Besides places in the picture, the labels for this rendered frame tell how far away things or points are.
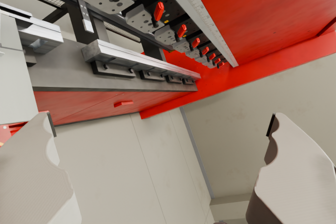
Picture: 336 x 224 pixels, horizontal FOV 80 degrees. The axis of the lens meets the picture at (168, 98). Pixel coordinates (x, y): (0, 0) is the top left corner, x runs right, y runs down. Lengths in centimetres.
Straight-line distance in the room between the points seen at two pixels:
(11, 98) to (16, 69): 7
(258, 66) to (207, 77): 56
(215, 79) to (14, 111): 212
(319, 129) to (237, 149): 136
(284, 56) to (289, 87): 164
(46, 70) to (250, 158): 383
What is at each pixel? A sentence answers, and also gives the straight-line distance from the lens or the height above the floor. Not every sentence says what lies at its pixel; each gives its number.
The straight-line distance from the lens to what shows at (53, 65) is 82.
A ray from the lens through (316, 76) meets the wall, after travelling 408.
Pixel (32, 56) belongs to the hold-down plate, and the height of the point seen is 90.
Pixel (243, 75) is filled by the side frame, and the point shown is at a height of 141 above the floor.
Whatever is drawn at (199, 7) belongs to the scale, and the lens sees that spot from 77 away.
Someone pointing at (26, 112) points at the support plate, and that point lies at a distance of 55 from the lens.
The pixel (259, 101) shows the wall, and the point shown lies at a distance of 397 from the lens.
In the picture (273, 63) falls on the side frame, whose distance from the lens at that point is 240.
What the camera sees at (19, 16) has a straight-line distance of 67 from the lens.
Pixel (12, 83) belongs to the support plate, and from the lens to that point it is 56.
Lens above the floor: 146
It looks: 22 degrees down
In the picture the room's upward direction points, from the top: 69 degrees clockwise
